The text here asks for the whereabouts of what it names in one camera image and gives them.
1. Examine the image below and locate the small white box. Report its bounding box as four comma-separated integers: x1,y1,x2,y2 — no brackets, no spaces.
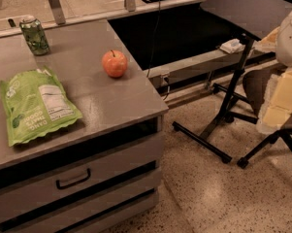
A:
219,39,244,54

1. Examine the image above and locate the red apple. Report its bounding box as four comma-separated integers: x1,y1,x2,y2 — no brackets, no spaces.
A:
102,50,128,78

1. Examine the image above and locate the green snack bag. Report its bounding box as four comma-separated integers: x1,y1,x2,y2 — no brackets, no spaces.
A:
0,66,82,147

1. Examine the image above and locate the green soda can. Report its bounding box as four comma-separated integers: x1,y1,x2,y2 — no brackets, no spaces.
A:
19,16,49,55

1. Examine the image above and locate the black laptop stand table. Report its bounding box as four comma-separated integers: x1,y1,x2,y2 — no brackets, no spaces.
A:
173,0,292,163

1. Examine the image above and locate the grey drawer cabinet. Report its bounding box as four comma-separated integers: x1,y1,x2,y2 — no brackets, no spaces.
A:
0,20,168,233

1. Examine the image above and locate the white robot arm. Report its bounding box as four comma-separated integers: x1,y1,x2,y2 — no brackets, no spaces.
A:
257,11,292,134

